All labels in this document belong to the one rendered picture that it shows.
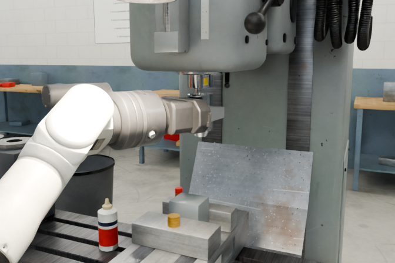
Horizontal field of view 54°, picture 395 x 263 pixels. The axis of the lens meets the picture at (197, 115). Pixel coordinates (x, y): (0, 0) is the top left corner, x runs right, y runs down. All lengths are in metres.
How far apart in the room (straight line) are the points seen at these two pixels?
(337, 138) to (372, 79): 3.82
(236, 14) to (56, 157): 0.32
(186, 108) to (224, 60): 0.10
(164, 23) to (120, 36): 5.29
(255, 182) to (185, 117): 0.47
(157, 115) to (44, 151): 0.18
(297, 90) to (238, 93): 0.16
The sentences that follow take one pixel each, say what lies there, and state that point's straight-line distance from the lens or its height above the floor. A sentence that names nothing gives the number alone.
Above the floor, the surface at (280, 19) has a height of 1.40.
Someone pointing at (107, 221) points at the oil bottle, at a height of 1.00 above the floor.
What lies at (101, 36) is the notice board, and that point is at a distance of 6.05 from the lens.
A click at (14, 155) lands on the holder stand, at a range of 0.96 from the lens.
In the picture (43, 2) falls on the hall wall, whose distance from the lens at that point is 6.82.
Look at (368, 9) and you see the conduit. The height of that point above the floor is 1.42.
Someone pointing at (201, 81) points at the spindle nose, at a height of 1.29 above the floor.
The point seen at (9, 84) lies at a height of 0.92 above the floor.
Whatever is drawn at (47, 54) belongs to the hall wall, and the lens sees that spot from 6.75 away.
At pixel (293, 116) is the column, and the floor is 1.18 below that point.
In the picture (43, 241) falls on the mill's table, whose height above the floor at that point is 0.93.
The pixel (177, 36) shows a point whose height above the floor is 1.36.
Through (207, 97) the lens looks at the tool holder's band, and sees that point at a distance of 0.67.
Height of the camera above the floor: 1.33
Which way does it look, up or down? 9 degrees down
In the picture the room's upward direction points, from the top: straight up
